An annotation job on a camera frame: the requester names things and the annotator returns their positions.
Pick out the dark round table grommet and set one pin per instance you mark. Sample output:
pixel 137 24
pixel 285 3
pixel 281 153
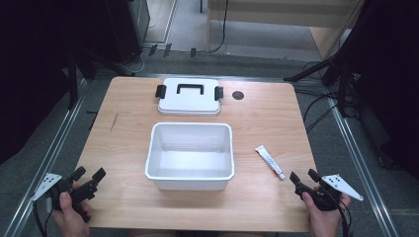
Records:
pixel 238 95

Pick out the black metal stand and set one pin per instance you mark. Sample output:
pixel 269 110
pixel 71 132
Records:
pixel 332 70
pixel 74 79

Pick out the white plastic storage box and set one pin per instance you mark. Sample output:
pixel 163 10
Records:
pixel 190 154

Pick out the dark cabinet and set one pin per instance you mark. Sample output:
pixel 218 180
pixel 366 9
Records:
pixel 126 29

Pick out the dark curtain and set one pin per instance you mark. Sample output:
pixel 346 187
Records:
pixel 29 65
pixel 392 82

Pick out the person's left hand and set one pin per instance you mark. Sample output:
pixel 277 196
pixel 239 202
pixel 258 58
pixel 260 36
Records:
pixel 70 219

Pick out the metal floor rail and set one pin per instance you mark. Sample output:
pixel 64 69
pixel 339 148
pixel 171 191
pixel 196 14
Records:
pixel 362 164
pixel 49 158

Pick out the light wooden furniture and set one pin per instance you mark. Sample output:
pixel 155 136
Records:
pixel 283 13

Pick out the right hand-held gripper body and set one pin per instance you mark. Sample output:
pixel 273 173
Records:
pixel 332 189

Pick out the person's right hand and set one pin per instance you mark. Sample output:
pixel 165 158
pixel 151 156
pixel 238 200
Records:
pixel 324 220

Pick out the white ointment tube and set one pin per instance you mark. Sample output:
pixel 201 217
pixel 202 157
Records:
pixel 270 161

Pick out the small black floor bracket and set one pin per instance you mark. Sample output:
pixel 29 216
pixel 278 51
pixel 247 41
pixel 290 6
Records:
pixel 193 52
pixel 153 50

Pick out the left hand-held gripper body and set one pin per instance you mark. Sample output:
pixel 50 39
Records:
pixel 57 191

